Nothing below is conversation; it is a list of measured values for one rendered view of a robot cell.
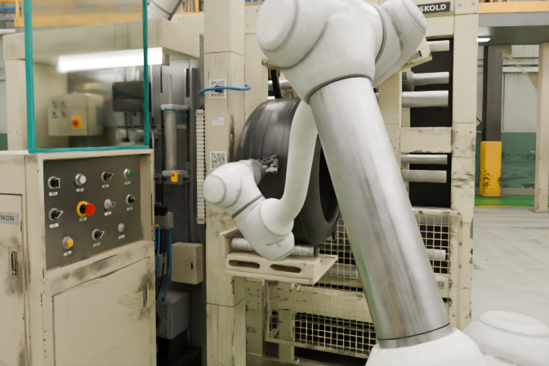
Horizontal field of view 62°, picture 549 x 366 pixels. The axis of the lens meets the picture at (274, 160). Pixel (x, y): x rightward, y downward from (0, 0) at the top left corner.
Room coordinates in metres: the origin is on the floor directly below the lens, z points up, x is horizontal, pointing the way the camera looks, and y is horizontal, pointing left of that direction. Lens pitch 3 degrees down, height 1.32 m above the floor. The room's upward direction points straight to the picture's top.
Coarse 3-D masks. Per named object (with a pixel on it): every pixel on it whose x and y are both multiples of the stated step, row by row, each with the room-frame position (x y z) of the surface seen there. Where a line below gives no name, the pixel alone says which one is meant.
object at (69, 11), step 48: (48, 0) 1.40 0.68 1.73; (96, 0) 1.58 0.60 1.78; (144, 0) 1.83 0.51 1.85; (48, 48) 1.39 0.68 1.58; (96, 48) 1.58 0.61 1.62; (144, 48) 1.82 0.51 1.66; (48, 96) 1.39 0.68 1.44; (96, 96) 1.57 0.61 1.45; (144, 96) 1.82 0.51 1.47; (48, 144) 1.38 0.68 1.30; (96, 144) 1.57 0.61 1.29; (144, 144) 1.81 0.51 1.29
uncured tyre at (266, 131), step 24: (264, 120) 1.65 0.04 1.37; (288, 120) 1.61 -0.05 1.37; (240, 144) 1.65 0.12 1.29; (264, 144) 1.59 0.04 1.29; (288, 144) 1.56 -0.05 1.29; (312, 168) 1.55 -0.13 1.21; (264, 192) 1.57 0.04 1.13; (312, 192) 1.55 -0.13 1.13; (312, 216) 1.58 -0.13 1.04; (336, 216) 1.84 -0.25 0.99; (312, 240) 1.66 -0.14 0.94
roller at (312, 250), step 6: (234, 240) 1.76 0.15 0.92; (240, 240) 1.75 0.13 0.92; (246, 240) 1.74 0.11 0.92; (234, 246) 1.75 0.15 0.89; (240, 246) 1.74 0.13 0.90; (246, 246) 1.73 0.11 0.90; (294, 246) 1.67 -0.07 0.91; (300, 246) 1.66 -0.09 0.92; (306, 246) 1.65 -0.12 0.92; (312, 246) 1.65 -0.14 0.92; (318, 246) 1.66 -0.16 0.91; (294, 252) 1.66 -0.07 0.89; (300, 252) 1.66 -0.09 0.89; (306, 252) 1.65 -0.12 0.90; (312, 252) 1.64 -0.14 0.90; (318, 252) 1.66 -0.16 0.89
